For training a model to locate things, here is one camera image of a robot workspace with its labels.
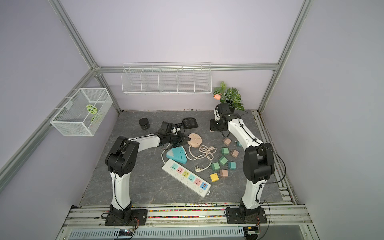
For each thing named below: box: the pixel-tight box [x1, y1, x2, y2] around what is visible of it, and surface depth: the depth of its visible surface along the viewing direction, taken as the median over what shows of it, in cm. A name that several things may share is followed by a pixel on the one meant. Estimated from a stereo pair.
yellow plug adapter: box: [209, 172, 219, 182], surface depth 86 cm
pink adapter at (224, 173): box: [220, 169, 229, 178], surface depth 88 cm
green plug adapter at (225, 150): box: [221, 147, 230, 155], surface depth 98 cm
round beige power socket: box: [187, 133, 203, 148], surface depth 100 cm
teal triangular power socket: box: [166, 146, 188, 164], surface depth 94 cm
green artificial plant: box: [213, 81, 245, 113], surface depth 95 cm
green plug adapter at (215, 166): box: [211, 162, 220, 171], surface depth 91 cm
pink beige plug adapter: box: [223, 137, 232, 146], surface depth 103 cm
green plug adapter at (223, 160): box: [218, 156, 228, 166], surface depth 93 cm
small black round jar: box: [138, 117, 151, 130], surface depth 112 cm
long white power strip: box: [162, 159, 211, 198], surface depth 86 cm
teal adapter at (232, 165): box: [228, 161, 236, 170], surface depth 91 cm
